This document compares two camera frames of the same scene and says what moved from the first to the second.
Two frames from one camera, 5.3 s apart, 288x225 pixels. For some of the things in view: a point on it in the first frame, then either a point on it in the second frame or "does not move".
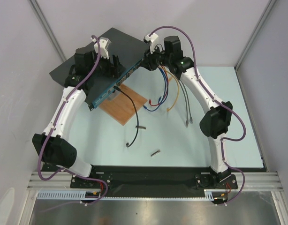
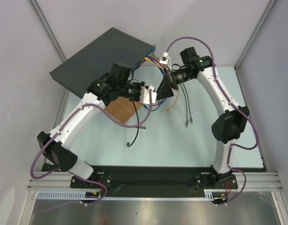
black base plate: x=155 y=181 does not move
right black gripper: x=148 y=61 -> x=170 y=81
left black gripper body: x=104 y=67 -> x=134 y=90
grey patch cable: x=191 y=119 does not move
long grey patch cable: x=186 y=122 does not move
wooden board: x=118 y=106 does not move
